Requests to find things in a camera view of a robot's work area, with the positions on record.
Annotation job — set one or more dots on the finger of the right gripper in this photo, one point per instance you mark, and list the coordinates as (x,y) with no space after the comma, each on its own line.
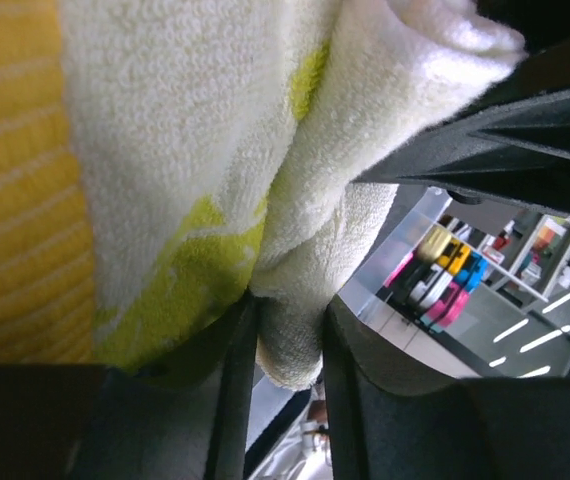
(513,144)

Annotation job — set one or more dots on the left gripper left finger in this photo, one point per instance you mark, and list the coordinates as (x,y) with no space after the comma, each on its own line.
(184,416)

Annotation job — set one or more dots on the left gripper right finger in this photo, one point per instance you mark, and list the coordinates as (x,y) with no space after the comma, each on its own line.
(393,417)

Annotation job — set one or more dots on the yellow green patterned towel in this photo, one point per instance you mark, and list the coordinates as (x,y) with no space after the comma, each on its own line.
(160,159)

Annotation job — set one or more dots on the colourful background shelf items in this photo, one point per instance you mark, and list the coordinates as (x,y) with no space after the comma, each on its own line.
(526,264)

